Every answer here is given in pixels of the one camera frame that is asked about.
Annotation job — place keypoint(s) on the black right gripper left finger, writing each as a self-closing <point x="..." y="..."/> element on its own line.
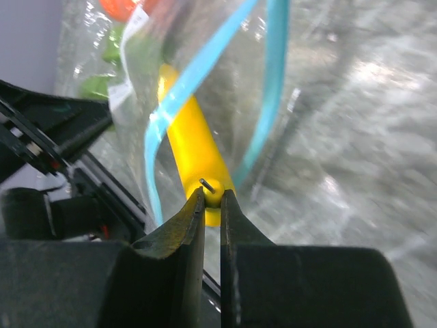
<point x="61" y="268"/>

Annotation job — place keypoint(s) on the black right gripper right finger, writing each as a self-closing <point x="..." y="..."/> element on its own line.
<point x="268" y="285"/>

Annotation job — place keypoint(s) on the fake yellow banana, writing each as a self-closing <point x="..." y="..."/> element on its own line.
<point x="198" y="159"/>

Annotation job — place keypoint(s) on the clear zip top bag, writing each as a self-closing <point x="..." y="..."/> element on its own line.
<point x="254" y="87"/>

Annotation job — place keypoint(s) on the fake green fruit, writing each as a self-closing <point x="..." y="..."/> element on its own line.
<point x="102" y="66"/>

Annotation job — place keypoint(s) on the fake orange fruit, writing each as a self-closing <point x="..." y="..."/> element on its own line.
<point x="121" y="10"/>

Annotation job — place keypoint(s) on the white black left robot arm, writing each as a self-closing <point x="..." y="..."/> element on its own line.
<point x="53" y="134"/>

